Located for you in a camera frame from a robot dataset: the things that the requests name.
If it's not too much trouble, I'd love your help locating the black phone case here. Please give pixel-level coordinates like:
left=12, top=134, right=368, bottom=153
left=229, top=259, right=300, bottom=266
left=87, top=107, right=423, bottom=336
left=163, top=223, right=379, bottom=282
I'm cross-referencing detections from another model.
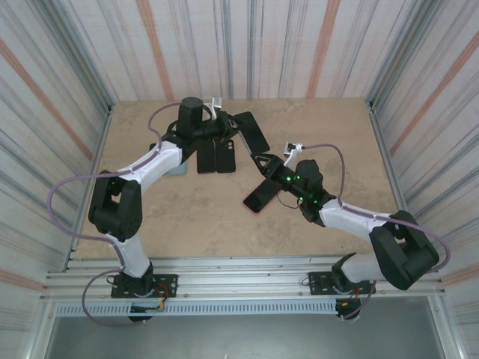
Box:
left=214, top=138, right=237, bottom=174

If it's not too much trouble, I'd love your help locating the light blue phone case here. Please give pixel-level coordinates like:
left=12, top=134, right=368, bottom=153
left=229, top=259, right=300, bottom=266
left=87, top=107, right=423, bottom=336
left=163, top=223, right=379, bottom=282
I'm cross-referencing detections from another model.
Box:
left=165, top=160, right=188, bottom=177

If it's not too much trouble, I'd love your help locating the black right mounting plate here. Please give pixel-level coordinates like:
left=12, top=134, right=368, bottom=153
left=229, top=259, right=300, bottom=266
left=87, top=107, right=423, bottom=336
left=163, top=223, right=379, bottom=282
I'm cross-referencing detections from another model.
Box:
left=307, top=271, right=376, bottom=296

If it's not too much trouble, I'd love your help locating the black mounting plate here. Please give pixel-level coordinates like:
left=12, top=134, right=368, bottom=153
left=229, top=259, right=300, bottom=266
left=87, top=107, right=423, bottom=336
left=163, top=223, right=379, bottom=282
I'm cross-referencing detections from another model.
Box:
left=307, top=271, right=376, bottom=296
left=110, top=274, right=179, bottom=299

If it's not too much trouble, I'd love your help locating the small black controller box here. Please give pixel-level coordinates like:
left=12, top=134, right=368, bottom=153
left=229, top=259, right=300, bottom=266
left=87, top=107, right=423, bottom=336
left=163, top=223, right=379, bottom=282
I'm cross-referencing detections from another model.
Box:
left=335, top=298, right=362, bottom=311

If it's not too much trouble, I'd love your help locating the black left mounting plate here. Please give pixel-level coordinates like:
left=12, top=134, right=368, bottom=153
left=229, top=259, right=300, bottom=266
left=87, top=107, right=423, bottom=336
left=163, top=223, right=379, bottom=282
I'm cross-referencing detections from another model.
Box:
left=110, top=274, right=179, bottom=299

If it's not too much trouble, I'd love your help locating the small circuit board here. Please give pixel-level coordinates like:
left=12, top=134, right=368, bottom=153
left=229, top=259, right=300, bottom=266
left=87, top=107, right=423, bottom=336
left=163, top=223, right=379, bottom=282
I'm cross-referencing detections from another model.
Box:
left=129, top=301, right=165, bottom=313

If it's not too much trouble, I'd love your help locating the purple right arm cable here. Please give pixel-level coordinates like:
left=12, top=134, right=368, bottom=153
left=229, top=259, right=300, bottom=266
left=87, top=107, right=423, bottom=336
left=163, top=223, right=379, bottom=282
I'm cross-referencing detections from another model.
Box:
left=302, top=143, right=451, bottom=322

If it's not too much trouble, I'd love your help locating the thin black gripper wire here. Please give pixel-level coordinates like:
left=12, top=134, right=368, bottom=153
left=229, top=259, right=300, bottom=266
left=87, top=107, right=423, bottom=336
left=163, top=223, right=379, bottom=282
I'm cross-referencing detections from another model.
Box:
left=275, top=194, right=301, bottom=210

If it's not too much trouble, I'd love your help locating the aluminium side rail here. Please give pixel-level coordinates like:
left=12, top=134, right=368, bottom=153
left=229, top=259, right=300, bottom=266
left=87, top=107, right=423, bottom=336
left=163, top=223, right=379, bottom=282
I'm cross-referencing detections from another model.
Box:
left=368, top=100, right=425, bottom=267
left=65, top=104, right=115, bottom=272

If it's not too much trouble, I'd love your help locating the aluminium rail frame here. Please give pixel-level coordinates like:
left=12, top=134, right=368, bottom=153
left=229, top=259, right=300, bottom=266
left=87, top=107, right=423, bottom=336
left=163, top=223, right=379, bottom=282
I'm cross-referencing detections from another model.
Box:
left=39, top=255, right=449, bottom=301

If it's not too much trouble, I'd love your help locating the grey slotted cable tray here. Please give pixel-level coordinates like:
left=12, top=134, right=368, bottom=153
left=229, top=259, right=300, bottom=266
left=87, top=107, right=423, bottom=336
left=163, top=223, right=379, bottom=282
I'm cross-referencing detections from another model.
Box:
left=55, top=301, right=338, bottom=317

